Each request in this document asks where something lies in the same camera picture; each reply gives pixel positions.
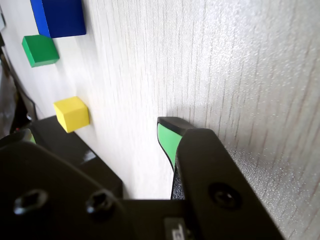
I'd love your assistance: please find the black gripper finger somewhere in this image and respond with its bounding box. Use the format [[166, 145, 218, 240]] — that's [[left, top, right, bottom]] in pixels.
[[0, 129, 131, 240], [156, 116, 286, 240]]

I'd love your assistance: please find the green wooden cube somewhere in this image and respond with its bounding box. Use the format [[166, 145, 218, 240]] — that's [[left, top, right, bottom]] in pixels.
[[21, 34, 60, 68]]

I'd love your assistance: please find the yellow wooden cube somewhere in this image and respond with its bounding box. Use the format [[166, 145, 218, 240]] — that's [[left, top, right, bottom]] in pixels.
[[53, 96, 90, 133]]

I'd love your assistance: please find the blue wooden cube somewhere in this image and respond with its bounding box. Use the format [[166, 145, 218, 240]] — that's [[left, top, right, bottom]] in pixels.
[[29, 0, 87, 39]]

